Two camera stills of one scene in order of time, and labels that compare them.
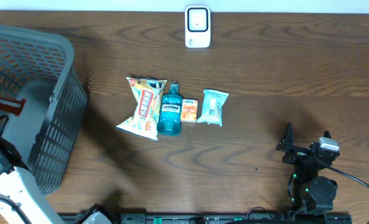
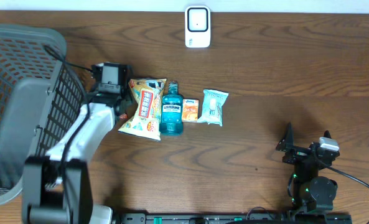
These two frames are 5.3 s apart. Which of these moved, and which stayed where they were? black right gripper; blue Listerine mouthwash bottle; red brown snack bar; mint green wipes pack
Moved: red brown snack bar
Stayed: blue Listerine mouthwash bottle; black right gripper; mint green wipes pack
